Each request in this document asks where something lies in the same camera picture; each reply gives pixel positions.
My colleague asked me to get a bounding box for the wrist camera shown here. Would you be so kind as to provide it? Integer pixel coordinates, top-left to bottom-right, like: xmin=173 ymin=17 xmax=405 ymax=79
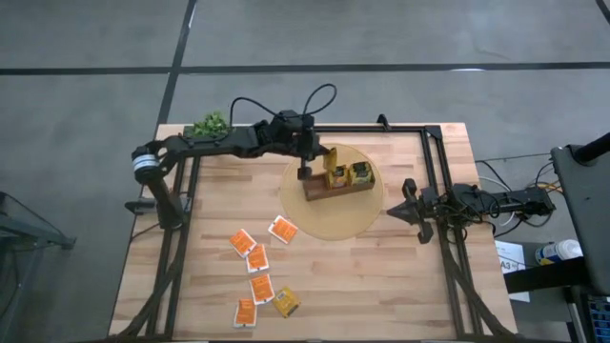
xmin=423 ymin=189 xmax=447 ymax=218
xmin=275 ymin=110 xmax=315 ymax=132

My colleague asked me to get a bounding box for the black cart shelf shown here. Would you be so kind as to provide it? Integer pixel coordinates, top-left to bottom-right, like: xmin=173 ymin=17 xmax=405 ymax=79
xmin=503 ymin=256 xmax=592 ymax=294

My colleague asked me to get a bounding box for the black pole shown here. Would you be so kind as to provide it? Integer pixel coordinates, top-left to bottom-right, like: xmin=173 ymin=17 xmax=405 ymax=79
xmin=573 ymin=132 xmax=610 ymax=166

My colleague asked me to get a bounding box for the dark grey cart top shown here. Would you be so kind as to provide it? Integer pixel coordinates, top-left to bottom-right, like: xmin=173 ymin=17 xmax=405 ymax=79
xmin=551 ymin=144 xmax=610 ymax=296

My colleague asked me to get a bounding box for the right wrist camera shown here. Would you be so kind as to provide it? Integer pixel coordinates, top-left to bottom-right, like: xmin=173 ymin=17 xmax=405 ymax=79
xmin=423 ymin=189 xmax=447 ymax=218

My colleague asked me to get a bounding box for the dark metal stand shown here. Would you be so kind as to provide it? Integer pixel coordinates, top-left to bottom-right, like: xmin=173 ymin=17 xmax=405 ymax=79
xmin=0 ymin=190 xmax=77 ymax=343

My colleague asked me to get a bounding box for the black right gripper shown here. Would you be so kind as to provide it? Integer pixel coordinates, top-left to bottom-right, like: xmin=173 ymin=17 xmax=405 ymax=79
xmin=386 ymin=178 xmax=434 ymax=245

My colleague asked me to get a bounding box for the white paper sheet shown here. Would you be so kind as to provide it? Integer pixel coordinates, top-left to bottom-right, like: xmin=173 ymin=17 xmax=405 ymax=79
xmin=494 ymin=240 xmax=531 ymax=304

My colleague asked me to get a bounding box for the black aluminium table frame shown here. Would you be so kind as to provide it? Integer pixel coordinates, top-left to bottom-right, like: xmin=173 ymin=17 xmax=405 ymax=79
xmin=113 ymin=124 xmax=506 ymax=342

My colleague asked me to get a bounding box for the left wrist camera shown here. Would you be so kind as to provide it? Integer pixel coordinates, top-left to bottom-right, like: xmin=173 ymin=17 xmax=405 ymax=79
xmin=275 ymin=110 xmax=315 ymax=132

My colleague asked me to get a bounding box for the brown wooden tea box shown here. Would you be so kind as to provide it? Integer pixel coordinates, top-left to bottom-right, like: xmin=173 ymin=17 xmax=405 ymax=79
xmin=301 ymin=161 xmax=376 ymax=203

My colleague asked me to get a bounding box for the green plant in white pot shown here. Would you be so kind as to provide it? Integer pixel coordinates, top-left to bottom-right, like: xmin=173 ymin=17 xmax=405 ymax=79
xmin=190 ymin=111 xmax=234 ymax=139

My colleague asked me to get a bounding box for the white and blue bottle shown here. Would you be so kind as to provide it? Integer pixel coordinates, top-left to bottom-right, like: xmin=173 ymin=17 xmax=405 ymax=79
xmin=535 ymin=239 xmax=584 ymax=267

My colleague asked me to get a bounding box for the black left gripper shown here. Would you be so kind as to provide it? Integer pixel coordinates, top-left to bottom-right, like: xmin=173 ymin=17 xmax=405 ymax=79
xmin=283 ymin=124 xmax=333 ymax=181

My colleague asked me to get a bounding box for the orange tea bag packet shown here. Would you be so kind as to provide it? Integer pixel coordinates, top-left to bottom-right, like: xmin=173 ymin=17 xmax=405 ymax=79
xmin=233 ymin=298 xmax=258 ymax=329
xmin=250 ymin=273 xmax=276 ymax=306
xmin=246 ymin=243 xmax=271 ymax=274
xmin=229 ymin=228 xmax=257 ymax=258
xmin=267 ymin=214 xmax=299 ymax=245

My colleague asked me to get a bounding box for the white cable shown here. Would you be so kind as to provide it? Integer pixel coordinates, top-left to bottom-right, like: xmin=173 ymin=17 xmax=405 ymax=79
xmin=478 ymin=174 xmax=519 ymax=228

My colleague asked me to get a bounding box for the round woven straw placemat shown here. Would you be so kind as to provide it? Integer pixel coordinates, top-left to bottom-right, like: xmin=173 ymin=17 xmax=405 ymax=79
xmin=279 ymin=142 xmax=386 ymax=242

